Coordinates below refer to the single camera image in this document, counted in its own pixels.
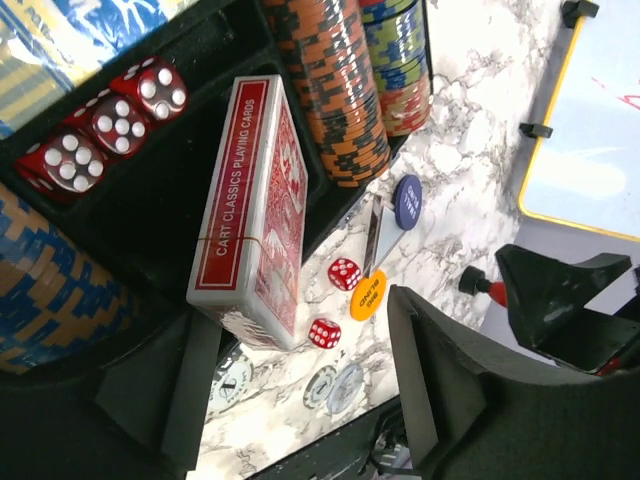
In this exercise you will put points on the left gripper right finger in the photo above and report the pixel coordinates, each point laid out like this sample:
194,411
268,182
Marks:
475,409

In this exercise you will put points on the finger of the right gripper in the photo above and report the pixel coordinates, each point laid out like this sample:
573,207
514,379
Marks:
546,307

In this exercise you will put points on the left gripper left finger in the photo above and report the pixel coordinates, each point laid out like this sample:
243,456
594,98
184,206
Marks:
132,407

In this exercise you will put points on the red playing card deck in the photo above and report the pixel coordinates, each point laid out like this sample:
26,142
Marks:
248,253

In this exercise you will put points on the white poker chip left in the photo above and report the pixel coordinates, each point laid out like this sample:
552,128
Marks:
230,383

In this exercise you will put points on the white poker chip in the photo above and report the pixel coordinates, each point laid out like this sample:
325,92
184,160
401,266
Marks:
319,387
230,383

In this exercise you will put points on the clear dealer button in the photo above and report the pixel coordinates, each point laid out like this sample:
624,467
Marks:
346,387

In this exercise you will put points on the white dry-erase board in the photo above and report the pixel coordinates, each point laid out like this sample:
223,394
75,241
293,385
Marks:
584,168

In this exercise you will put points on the blue tan chip row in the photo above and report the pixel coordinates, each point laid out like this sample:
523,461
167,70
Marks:
56,300

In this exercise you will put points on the white poker chip middle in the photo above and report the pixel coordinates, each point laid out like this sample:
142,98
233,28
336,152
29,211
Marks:
319,387

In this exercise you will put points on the orange big blind button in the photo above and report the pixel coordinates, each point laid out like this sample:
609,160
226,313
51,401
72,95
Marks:
368,295

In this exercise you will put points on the red die lower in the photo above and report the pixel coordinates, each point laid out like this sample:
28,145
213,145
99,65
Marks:
324,333

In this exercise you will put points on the red die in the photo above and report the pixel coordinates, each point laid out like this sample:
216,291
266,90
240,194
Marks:
324,333
344,274

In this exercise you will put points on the blue small blind button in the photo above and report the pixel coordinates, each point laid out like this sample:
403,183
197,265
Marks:
408,202

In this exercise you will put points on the clear triangular card cutter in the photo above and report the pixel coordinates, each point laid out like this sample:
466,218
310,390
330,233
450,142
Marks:
383,234

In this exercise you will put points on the red die upper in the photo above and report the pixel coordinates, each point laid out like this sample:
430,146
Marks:
344,274

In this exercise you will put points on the black foam-lined poker case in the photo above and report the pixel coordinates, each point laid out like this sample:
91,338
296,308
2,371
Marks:
142,221

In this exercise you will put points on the red dice in case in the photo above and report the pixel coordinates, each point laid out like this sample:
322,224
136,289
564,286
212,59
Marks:
110,127

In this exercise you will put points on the red green chip row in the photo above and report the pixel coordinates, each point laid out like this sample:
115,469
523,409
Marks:
398,42

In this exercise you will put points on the orange black chip row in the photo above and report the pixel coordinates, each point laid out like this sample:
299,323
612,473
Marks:
323,46

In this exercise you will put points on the blue playing card deck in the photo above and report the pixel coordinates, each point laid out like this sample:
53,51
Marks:
49,48

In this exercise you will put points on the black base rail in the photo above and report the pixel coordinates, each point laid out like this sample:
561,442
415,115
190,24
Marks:
357,450

